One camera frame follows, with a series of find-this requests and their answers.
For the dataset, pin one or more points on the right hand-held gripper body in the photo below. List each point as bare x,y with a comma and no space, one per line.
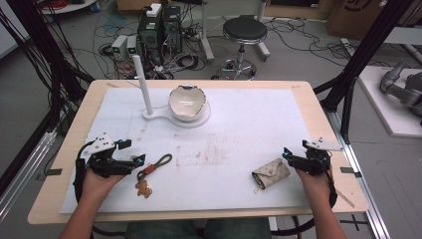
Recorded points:
315,162

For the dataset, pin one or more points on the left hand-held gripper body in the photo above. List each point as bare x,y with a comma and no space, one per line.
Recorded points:
106,164

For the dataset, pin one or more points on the beige envelope key pouch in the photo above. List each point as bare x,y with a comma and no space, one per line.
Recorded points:
270,174

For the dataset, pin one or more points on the person's left hand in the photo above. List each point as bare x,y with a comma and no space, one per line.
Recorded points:
98,187

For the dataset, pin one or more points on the person's right hand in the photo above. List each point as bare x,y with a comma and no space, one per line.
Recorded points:
315,187

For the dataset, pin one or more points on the wooden table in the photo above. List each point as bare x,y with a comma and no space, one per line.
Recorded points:
328,186

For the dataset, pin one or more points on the black tape strip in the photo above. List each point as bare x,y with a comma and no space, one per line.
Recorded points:
350,171
53,172

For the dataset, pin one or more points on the white stand with pole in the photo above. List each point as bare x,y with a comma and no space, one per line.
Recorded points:
145,86

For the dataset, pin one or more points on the person's left leg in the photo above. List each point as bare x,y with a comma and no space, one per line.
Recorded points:
159,229

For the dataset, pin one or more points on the person's leg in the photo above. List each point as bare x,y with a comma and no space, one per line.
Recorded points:
159,229
237,229

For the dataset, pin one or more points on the white eggshell-shaped bowl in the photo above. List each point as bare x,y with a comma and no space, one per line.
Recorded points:
186,103

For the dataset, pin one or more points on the white table mat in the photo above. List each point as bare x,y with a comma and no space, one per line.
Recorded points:
212,172

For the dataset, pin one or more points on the person's right leg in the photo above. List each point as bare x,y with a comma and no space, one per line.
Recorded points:
237,229

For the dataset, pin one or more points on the white floor platform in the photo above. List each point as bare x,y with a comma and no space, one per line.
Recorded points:
391,113

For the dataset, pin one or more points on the grey power supply unit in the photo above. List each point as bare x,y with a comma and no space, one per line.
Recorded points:
132,45
119,46

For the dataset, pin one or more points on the black computer tower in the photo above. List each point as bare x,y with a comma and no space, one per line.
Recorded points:
150,38
172,30

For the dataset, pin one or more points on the white desk leg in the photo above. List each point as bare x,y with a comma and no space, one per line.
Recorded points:
262,36
206,33

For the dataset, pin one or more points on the black round stool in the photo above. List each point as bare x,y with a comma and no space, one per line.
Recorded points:
245,30

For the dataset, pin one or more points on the cardboard box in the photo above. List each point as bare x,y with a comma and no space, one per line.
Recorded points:
358,18

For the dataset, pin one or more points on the white power strip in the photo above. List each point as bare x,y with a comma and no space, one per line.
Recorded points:
154,10

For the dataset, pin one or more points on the aluminium rail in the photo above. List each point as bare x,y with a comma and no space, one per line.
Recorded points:
365,186
23,176

